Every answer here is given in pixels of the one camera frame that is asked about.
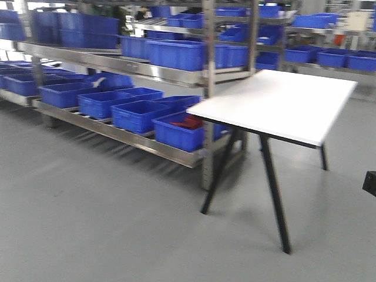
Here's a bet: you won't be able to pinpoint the blue bin with red parts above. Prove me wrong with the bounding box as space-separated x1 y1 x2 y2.
152 110 227 153

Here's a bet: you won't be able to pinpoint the steel shelving rack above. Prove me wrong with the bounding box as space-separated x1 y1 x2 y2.
0 0 297 192

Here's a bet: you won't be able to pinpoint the white table black legs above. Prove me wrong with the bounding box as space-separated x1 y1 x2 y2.
187 70 357 254

